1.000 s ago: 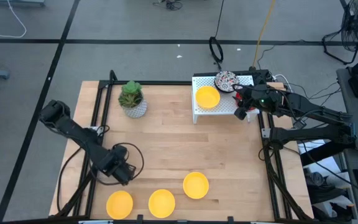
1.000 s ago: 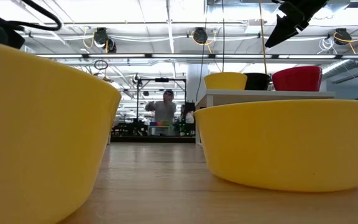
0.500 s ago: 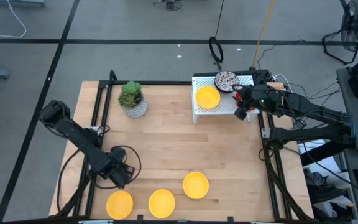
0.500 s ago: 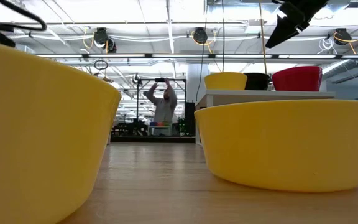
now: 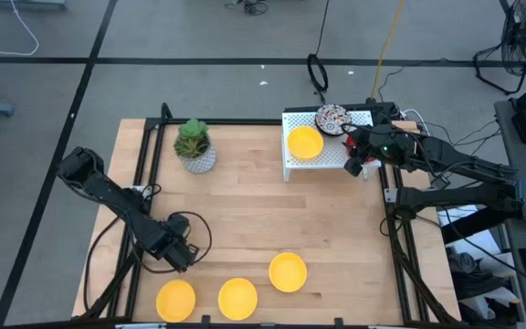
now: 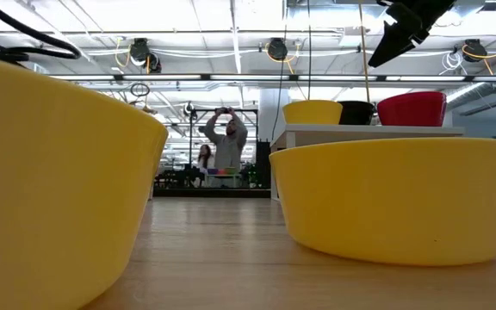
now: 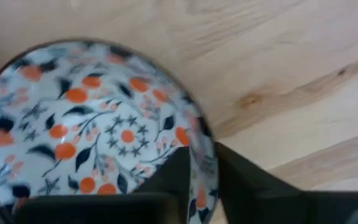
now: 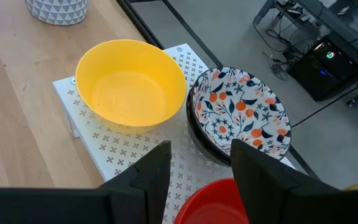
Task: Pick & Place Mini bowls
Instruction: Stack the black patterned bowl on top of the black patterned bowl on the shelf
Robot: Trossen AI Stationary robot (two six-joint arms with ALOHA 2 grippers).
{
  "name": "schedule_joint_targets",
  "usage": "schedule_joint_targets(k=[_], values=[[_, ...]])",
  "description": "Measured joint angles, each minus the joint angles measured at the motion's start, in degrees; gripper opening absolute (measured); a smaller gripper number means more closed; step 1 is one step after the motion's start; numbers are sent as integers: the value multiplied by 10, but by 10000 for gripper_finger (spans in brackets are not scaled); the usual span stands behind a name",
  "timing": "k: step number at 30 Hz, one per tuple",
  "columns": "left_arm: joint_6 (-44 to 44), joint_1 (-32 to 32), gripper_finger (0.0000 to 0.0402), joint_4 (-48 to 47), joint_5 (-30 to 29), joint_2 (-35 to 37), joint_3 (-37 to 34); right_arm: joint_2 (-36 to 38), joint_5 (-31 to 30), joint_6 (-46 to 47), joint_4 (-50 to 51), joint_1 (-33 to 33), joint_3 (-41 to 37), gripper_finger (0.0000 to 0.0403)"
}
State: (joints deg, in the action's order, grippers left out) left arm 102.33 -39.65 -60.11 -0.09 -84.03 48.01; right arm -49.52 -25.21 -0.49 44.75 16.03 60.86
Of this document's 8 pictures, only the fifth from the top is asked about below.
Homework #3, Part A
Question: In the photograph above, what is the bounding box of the black patterned mini bowl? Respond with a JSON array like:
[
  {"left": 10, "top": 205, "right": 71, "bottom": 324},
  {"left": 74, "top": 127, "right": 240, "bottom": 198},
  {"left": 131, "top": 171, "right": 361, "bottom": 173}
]
[{"left": 314, "top": 103, "right": 352, "bottom": 137}]

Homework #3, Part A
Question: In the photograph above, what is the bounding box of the yellow mini bowl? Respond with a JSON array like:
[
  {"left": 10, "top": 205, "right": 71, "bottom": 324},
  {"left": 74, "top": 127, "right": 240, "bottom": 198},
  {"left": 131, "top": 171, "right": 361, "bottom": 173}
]
[
  {"left": 287, "top": 125, "right": 325, "bottom": 161},
  {"left": 217, "top": 277, "right": 259, "bottom": 322},
  {"left": 155, "top": 279, "right": 197, "bottom": 324},
  {"left": 268, "top": 251, "right": 309, "bottom": 293}
]

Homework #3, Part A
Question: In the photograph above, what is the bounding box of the yellow hanging cable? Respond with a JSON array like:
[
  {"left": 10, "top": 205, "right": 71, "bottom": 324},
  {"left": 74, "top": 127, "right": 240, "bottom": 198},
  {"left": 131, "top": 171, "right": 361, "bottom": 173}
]
[{"left": 370, "top": 0, "right": 405, "bottom": 102}]

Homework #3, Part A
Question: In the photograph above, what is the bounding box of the black cable tangle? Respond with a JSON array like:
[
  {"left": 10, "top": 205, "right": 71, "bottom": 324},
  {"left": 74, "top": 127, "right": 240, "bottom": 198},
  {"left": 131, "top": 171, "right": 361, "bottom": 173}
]
[{"left": 224, "top": 0, "right": 269, "bottom": 17}]

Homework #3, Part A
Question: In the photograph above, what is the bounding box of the white perforated shelf riser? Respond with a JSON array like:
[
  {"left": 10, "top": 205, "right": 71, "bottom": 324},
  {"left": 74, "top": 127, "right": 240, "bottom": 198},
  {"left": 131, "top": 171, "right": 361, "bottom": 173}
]
[{"left": 280, "top": 109, "right": 383, "bottom": 184}]

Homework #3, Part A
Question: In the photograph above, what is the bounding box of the white floor cable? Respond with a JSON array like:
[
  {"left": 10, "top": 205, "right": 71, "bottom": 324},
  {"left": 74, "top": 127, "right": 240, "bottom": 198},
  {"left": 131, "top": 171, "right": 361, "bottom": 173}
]
[{"left": 0, "top": 0, "right": 40, "bottom": 57}]

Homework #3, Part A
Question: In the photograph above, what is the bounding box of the black hanging cable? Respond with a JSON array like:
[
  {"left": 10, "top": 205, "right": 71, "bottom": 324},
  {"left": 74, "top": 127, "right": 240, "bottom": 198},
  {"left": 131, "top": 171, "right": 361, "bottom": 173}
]
[{"left": 313, "top": 0, "right": 331, "bottom": 58}]

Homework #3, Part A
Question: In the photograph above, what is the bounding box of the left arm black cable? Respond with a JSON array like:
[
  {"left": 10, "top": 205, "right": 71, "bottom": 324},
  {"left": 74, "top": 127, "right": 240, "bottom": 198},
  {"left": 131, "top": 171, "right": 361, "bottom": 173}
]
[{"left": 82, "top": 209, "right": 214, "bottom": 312}]

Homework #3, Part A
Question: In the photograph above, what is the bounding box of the black aluminium table frame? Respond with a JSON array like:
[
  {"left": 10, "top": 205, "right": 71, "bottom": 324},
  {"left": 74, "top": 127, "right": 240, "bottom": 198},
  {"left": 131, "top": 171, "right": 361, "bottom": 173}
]
[{"left": 73, "top": 102, "right": 463, "bottom": 329}]

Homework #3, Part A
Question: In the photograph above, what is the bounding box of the succulent in patterned pot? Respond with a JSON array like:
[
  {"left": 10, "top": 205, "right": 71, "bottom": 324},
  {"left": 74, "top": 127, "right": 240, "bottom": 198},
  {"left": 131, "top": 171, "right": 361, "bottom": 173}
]
[{"left": 173, "top": 117, "right": 217, "bottom": 175}]

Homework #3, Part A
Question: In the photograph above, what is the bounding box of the grey floor base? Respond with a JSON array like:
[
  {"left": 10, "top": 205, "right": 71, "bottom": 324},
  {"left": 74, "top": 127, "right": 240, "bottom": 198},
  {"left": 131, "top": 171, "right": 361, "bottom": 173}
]
[{"left": 0, "top": 0, "right": 68, "bottom": 11}]

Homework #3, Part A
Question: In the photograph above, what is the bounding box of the small wooden block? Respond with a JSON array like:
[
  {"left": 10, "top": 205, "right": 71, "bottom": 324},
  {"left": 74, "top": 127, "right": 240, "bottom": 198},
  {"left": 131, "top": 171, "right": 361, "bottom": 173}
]
[{"left": 390, "top": 119, "right": 422, "bottom": 135}]

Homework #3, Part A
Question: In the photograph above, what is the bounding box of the red mini bowl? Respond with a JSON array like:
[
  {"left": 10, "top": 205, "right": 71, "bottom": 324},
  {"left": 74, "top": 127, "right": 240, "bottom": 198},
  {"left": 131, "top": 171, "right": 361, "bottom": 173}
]
[{"left": 344, "top": 134, "right": 377, "bottom": 164}]

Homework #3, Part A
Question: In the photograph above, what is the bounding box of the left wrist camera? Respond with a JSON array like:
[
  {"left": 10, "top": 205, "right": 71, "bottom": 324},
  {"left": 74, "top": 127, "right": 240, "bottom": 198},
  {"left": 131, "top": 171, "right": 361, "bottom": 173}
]
[{"left": 167, "top": 213, "right": 191, "bottom": 235}]

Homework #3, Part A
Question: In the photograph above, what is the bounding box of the black floor fan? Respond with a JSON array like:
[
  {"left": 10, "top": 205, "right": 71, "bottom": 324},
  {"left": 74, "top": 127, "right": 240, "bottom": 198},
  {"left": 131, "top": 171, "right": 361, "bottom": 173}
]
[{"left": 472, "top": 0, "right": 526, "bottom": 96}]

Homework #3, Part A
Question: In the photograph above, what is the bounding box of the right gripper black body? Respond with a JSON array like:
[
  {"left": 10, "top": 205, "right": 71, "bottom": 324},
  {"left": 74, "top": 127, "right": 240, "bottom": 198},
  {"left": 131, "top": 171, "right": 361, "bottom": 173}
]
[{"left": 349, "top": 125, "right": 417, "bottom": 171}]

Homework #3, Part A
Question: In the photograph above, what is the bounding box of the black cable coil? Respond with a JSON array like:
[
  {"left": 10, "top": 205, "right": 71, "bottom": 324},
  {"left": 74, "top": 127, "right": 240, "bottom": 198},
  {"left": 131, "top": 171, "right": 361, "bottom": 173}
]
[{"left": 306, "top": 53, "right": 330, "bottom": 105}]

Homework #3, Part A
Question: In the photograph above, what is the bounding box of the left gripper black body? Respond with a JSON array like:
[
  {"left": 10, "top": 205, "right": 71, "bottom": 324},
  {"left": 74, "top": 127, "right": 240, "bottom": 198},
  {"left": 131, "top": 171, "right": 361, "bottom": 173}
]
[{"left": 146, "top": 226, "right": 199, "bottom": 262}]

